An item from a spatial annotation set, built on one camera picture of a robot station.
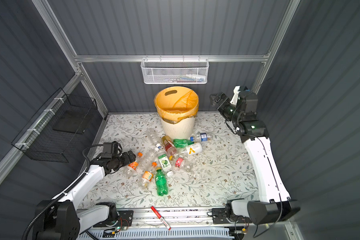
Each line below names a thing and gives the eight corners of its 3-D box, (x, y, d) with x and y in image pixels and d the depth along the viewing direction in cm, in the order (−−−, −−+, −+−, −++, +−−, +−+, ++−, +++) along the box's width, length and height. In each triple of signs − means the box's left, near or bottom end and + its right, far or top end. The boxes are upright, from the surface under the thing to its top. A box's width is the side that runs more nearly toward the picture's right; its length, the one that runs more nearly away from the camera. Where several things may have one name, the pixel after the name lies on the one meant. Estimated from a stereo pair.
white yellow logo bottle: (182, 160, 96) (182, 154, 91) (180, 153, 100) (179, 148, 94) (202, 153, 100) (203, 147, 94) (198, 147, 103) (199, 141, 98)
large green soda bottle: (158, 196, 82) (156, 194, 78) (155, 172, 91) (154, 168, 87) (169, 194, 83) (168, 191, 79) (165, 169, 92) (164, 166, 88)
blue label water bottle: (189, 143, 105) (190, 138, 100) (189, 137, 108) (189, 132, 103) (210, 143, 105) (211, 138, 100) (209, 137, 108) (211, 132, 103)
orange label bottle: (140, 188, 85) (138, 185, 81) (148, 164, 94) (147, 161, 91) (149, 190, 84) (148, 187, 81) (157, 165, 94) (156, 162, 90)
